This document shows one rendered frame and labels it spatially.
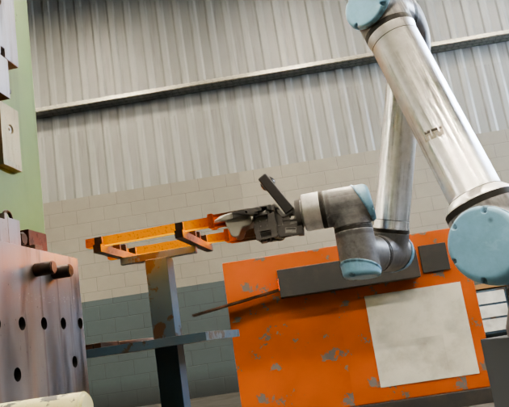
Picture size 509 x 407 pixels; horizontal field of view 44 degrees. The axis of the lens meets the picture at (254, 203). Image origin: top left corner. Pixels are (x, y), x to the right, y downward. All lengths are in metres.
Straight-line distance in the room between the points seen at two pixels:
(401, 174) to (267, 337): 3.26
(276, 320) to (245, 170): 4.63
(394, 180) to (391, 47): 0.33
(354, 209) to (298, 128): 7.75
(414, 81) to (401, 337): 3.50
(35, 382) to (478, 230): 0.88
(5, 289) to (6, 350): 0.11
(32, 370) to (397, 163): 0.93
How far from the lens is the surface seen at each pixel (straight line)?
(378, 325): 4.73
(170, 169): 9.22
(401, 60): 1.43
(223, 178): 9.07
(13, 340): 1.23
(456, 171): 1.33
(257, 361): 4.72
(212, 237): 1.80
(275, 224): 1.49
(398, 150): 1.58
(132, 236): 1.61
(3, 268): 1.23
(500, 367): 1.49
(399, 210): 1.57
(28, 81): 1.98
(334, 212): 1.48
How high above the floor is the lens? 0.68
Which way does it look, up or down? 12 degrees up
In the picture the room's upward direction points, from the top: 9 degrees counter-clockwise
